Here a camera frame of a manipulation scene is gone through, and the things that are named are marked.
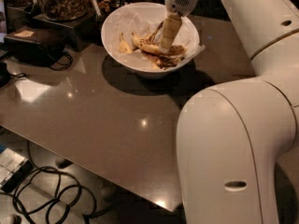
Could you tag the brown spotted banana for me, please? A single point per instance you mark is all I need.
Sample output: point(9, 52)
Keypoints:
point(161, 61)

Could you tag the white paper liner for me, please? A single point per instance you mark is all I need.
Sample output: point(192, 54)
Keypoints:
point(130, 22)

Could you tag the spotted yellow banana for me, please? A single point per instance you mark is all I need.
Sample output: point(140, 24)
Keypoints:
point(145, 45)

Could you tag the black box device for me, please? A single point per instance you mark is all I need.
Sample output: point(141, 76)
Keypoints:
point(36, 46)

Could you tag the glass jar of nuts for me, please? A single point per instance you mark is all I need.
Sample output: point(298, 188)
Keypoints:
point(63, 10)

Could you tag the white bowl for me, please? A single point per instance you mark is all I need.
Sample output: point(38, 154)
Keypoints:
point(149, 72)

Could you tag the small banana piece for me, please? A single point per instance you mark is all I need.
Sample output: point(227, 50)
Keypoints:
point(124, 48)

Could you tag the black metal stand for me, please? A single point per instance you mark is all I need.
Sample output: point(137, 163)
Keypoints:
point(78, 34)

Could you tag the snack container behind bowl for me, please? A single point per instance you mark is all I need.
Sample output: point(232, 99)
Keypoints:
point(106, 0)

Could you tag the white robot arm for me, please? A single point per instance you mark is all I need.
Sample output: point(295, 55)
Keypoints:
point(229, 136)

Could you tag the white power adapter box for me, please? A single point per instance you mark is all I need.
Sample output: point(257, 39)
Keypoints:
point(13, 169)

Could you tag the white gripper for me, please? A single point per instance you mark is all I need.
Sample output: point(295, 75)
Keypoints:
point(181, 0)

